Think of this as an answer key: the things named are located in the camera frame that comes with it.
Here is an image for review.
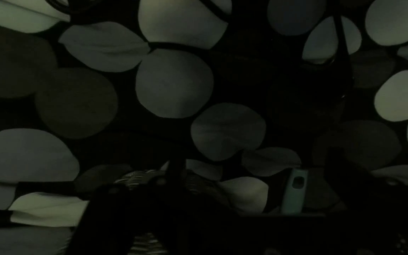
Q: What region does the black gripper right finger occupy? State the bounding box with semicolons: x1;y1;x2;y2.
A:
323;149;408;255

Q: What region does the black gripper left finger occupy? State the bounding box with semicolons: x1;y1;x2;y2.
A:
65;174;188;255

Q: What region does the teal handled lint roller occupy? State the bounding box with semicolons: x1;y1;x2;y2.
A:
279;167;310;215

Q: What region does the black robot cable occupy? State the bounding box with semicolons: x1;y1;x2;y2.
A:
329;0;357;103

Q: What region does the black grey spotted bedspread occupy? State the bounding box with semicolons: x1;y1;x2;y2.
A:
0;0;408;255

